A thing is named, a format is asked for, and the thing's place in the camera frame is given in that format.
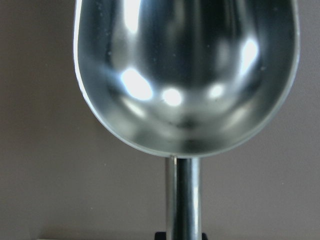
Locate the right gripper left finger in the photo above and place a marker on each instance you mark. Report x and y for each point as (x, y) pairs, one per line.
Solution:
(160, 235)

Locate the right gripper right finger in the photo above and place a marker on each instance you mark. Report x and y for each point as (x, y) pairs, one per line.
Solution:
(203, 236)

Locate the stainless steel ice scoop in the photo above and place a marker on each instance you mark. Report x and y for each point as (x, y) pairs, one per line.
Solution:
(185, 79)

